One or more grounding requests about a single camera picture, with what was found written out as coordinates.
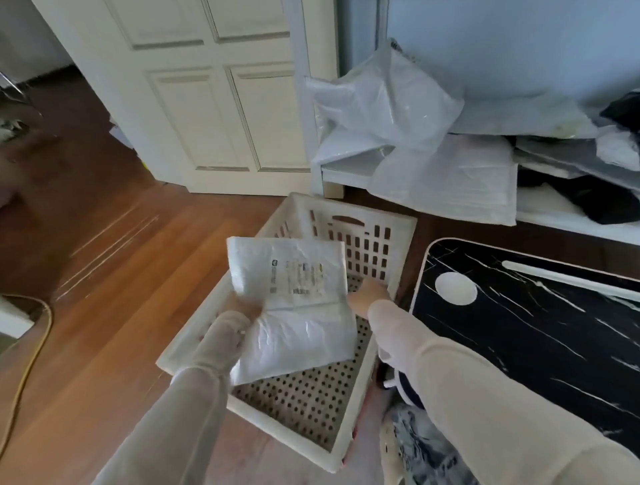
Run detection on white panel door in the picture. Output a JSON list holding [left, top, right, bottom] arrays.
[[31, 0, 342, 196]]

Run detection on blue white patterned cloth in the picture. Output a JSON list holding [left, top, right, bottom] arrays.
[[389, 400, 481, 485]]

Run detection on person's right forearm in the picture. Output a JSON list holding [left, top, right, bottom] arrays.
[[367, 299, 640, 485]]

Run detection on person's left forearm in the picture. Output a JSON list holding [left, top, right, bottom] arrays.
[[93, 310, 262, 485]]

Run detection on person's right hand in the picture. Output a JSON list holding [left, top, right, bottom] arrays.
[[347, 279, 394, 318]]

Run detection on small white plastic bag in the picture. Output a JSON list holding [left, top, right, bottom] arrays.
[[312, 127, 397, 168]]

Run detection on yellow cable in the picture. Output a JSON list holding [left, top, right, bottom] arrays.
[[0, 294, 54, 441]]

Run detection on white perforated plastic basket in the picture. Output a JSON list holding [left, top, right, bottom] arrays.
[[156, 192, 419, 475]]

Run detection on large white poly mailer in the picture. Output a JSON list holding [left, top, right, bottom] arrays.
[[367, 134, 519, 227]]

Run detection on black marble pattern lap table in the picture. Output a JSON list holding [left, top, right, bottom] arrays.
[[409, 238, 640, 451]]

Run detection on grey plastic mailer bag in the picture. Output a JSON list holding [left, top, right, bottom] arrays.
[[515, 126, 640, 192]]

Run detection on flat pale plastic bag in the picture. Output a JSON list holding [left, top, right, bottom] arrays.
[[449, 94, 613, 140]]

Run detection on person's left hand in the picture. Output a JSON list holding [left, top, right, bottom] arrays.
[[218, 290, 266, 332]]

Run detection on black folded garment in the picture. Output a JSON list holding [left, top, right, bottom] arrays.
[[517, 169, 640, 226]]

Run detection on translucent crumpled plastic bag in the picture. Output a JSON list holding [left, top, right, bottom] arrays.
[[304, 42, 466, 152]]

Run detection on white poly mailer with label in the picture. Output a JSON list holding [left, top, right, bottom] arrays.
[[226, 236, 357, 387]]

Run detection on white low shelf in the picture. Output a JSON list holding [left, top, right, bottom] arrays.
[[320, 148, 640, 246]]

